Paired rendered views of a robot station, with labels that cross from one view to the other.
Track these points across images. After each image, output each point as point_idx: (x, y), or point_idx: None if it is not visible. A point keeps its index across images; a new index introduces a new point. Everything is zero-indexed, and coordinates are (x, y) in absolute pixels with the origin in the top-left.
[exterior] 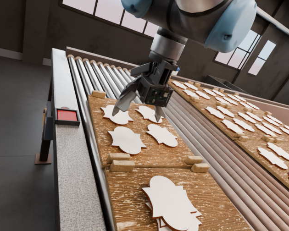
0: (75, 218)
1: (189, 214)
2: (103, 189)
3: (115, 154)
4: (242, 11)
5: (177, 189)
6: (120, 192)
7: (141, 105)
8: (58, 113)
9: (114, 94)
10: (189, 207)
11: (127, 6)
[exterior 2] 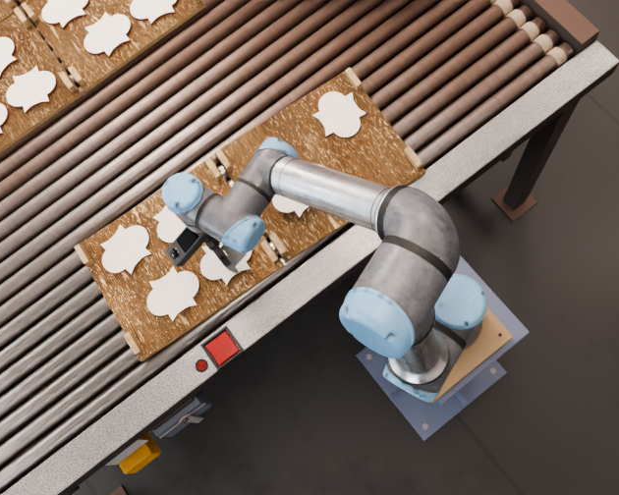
0: (341, 261)
1: None
2: (305, 254)
3: (271, 254)
4: (295, 150)
5: None
6: (306, 236)
7: (98, 271)
8: (225, 357)
9: (73, 338)
10: None
11: (258, 242)
